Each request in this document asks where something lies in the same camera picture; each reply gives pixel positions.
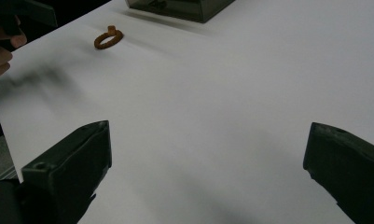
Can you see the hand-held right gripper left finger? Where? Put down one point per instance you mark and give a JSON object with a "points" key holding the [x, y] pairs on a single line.
{"points": [[71, 161]]}

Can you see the dark transparent box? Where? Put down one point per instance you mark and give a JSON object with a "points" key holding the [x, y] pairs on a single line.
{"points": [[187, 8]]}

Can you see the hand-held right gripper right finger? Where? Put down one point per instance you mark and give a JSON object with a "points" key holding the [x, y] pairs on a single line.
{"points": [[346, 168]]}

